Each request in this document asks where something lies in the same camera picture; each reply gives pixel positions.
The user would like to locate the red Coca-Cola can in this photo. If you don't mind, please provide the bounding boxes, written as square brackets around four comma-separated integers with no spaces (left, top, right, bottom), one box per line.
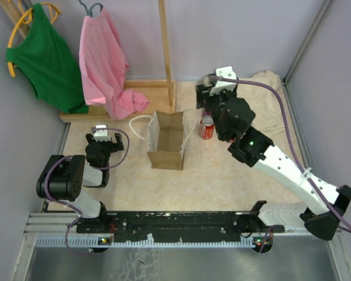
[199,115,214,140]

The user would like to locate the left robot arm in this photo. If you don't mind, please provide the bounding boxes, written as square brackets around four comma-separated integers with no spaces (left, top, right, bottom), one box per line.
[36,129,130,232]

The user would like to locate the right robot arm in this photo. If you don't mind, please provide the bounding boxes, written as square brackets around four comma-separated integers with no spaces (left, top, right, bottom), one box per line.
[195,74,351,241]

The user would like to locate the wooden clothes rack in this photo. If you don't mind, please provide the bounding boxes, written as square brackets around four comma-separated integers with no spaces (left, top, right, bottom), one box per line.
[0,1,176,123]

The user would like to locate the pink t-shirt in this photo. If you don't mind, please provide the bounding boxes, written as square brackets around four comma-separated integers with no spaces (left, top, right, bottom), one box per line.
[78,8,149,119]

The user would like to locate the green tank top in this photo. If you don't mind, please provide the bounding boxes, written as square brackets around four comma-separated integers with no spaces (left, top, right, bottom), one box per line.
[6,3,88,114]

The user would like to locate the grey clothes hanger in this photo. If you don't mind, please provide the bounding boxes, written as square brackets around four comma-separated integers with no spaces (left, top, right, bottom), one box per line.
[78,0,104,18]

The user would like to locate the yellow clothes hanger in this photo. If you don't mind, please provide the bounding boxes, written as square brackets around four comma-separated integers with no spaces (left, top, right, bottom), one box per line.
[7,2,62,77]

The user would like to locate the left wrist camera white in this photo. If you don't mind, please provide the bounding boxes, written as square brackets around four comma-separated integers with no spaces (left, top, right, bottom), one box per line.
[91,125,111,142]

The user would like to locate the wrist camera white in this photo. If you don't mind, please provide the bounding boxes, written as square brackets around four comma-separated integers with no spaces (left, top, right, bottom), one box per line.
[91,125,111,142]
[209,66,237,95]

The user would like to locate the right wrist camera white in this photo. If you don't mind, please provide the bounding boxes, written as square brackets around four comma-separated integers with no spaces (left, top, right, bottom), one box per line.
[209,66,237,95]

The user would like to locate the white rope bag handle left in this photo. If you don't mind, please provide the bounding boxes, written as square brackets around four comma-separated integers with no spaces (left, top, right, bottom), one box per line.
[129,114,152,144]

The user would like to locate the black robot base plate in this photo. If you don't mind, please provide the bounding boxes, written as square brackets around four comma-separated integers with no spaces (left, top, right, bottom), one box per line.
[77,211,268,243]

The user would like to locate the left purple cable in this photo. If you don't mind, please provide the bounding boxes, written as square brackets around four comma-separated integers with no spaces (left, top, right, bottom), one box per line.
[43,127,130,258]

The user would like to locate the purple cable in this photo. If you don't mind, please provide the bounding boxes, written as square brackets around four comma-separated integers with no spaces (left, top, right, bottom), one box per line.
[210,76,351,254]
[43,127,130,258]

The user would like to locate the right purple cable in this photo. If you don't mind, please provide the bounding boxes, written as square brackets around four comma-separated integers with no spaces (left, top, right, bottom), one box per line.
[210,76,351,254]

